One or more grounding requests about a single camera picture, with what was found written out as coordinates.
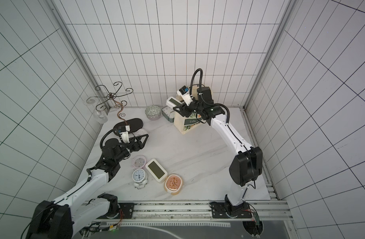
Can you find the pink round alarm clock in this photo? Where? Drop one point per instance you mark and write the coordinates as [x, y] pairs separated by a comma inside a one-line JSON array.
[[139, 162]]

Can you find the copper jewelry stand dark base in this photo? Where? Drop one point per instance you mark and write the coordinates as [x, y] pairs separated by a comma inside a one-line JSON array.
[[134, 124]]

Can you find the floral canvas tote bag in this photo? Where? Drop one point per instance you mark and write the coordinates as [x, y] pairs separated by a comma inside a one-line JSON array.
[[187, 124]]

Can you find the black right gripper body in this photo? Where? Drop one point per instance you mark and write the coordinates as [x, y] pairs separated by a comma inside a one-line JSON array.
[[186, 108]]

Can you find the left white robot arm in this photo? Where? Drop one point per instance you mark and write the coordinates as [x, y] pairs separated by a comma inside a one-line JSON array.
[[68, 214]]

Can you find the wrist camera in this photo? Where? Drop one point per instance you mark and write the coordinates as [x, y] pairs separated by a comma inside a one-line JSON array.
[[123, 133], [185, 94]]

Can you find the small white digital clock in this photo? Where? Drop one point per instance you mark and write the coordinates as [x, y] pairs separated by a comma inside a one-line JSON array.
[[173, 103]]

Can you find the orange cream round clock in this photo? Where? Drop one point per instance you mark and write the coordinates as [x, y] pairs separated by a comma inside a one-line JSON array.
[[173, 184]]

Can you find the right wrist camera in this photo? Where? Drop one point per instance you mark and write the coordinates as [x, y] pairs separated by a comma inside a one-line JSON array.
[[185, 94]]

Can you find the white twin-bell alarm clock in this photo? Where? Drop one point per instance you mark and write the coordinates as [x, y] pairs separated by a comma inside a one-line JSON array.
[[140, 178]]

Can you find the white square alarm clock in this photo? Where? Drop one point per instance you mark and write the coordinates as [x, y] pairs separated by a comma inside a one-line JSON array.
[[140, 132]]

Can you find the green patterned bowl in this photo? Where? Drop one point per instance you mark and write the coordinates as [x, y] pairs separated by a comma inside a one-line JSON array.
[[153, 112]]

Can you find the large white digital clock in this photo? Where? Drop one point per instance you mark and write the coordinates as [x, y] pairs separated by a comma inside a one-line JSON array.
[[156, 170]]

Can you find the aluminium mounting rail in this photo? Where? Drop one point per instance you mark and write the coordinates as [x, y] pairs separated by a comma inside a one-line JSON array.
[[184, 211]]

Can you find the green rectangular alarm clock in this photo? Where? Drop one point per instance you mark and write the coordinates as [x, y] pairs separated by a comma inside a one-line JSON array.
[[168, 113]]

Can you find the clear wine glass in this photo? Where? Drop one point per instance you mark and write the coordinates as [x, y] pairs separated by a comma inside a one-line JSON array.
[[95, 110]]

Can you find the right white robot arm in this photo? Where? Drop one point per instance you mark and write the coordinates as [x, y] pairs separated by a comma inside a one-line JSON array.
[[246, 166]]

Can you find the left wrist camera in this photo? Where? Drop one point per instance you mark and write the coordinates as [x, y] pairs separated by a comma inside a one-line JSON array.
[[123, 133]]

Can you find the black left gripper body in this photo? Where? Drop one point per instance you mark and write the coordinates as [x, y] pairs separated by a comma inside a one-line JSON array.
[[132, 146]]

